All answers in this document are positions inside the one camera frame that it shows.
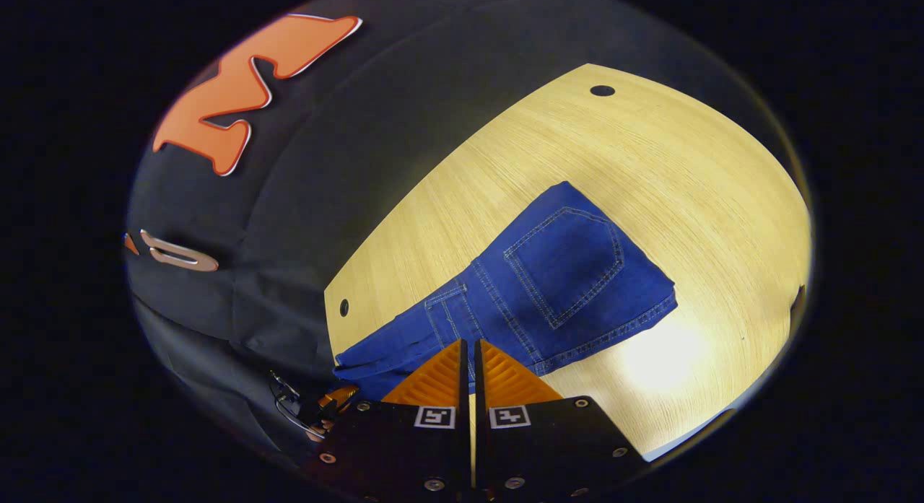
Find blue jeans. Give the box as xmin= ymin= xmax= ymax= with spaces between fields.
xmin=334 ymin=181 xmax=679 ymax=403

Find black backdrop cloth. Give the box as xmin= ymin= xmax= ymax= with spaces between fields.
xmin=124 ymin=0 xmax=795 ymax=460

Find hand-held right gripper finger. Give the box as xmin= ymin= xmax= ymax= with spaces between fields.
xmin=303 ymin=338 xmax=471 ymax=502
xmin=474 ymin=339 xmax=647 ymax=500

